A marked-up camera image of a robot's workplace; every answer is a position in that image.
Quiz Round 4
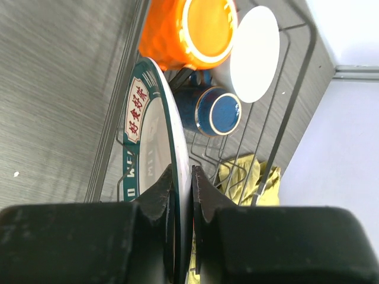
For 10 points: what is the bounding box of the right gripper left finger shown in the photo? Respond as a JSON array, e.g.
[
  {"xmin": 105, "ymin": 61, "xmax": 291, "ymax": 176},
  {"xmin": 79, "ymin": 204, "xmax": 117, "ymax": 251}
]
[{"xmin": 1, "ymin": 167, "xmax": 175, "ymax": 283}]

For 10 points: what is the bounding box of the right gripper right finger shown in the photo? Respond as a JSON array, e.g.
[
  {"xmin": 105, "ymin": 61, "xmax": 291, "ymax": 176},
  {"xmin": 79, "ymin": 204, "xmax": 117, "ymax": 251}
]
[{"xmin": 192, "ymin": 166, "xmax": 378, "ymax": 283}]

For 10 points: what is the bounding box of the green rimmed white plate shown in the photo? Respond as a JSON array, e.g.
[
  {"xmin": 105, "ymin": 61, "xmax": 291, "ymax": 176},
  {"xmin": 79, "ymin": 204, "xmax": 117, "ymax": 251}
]
[{"xmin": 122, "ymin": 57, "xmax": 192, "ymax": 283}]

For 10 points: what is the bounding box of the olive green cloth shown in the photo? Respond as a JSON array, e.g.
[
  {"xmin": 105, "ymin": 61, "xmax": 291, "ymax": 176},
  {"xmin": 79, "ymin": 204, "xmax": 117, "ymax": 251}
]
[{"xmin": 188, "ymin": 162, "xmax": 280, "ymax": 283}]

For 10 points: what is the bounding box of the small blue cup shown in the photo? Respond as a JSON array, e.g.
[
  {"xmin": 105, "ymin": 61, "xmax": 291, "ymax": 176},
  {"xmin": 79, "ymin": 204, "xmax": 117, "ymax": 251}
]
[{"xmin": 173, "ymin": 70, "xmax": 242, "ymax": 137}]

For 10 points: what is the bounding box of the white ribbed bowl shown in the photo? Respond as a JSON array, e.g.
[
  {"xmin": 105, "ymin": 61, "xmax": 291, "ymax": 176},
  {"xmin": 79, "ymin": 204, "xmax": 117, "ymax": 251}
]
[{"xmin": 213, "ymin": 5, "xmax": 281, "ymax": 104}]

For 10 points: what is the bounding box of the orange mug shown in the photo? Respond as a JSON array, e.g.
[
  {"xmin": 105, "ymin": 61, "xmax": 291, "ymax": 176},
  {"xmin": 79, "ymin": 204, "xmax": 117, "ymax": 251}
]
[{"xmin": 139, "ymin": 0, "xmax": 238, "ymax": 70}]

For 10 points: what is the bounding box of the black wire dish rack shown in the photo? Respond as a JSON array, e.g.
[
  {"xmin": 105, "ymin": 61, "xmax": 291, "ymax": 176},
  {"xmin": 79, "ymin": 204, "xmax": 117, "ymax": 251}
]
[{"xmin": 84, "ymin": 1, "xmax": 322, "ymax": 202}]

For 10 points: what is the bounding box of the right aluminium frame post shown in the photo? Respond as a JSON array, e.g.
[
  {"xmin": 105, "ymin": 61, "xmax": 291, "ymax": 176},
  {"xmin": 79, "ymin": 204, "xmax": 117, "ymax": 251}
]
[{"xmin": 332, "ymin": 65, "xmax": 379, "ymax": 82}]

